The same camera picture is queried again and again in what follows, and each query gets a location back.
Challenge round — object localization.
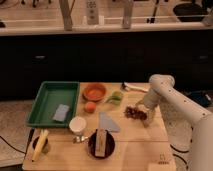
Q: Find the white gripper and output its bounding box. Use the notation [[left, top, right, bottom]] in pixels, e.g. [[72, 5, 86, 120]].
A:
[[136, 95, 159, 127]]

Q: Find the dark red grape bunch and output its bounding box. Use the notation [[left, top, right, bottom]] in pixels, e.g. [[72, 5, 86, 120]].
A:
[[124, 106, 147, 120]]

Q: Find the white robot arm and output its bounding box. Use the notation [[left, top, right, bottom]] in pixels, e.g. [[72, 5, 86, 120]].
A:
[[142, 74, 213, 171]]

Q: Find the blue triangular cloth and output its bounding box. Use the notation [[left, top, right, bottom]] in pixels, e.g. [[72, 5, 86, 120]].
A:
[[99, 112, 120, 132]]

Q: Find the wooden block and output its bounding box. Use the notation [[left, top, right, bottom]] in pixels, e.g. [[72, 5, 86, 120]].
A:
[[95, 129, 107, 157]]

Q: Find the black plate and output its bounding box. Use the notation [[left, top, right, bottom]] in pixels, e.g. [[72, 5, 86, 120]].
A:
[[88, 129, 115, 159]]

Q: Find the orange fruit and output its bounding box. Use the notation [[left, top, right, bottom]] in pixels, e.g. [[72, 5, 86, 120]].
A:
[[84, 101, 96, 113]]

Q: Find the orange bowl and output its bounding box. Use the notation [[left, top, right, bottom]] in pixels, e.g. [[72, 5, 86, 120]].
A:
[[83, 83, 106, 102]]

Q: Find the white cup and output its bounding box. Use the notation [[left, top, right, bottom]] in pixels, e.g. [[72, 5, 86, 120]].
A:
[[69, 116, 87, 135]]

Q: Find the metal clip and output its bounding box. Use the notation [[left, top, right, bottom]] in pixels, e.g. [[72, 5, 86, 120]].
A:
[[73, 136, 89, 143]]

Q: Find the blue sponge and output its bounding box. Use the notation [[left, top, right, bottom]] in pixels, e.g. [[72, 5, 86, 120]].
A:
[[53, 104, 70, 122]]

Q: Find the green plastic tray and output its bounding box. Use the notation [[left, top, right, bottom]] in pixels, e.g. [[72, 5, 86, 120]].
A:
[[26, 81, 80, 128]]

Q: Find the yellow banana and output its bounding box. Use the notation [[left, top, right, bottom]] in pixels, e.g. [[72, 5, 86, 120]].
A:
[[32, 129, 49, 161]]

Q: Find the small dark bowl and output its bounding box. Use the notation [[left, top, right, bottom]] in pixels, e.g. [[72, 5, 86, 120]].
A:
[[32, 137, 50, 154]]

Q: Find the black cable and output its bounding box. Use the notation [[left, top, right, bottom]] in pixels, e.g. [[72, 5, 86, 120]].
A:
[[0, 128, 35, 156], [170, 143, 190, 168]]

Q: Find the black cable left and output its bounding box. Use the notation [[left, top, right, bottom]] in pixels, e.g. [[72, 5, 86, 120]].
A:
[[0, 128, 35, 156]]

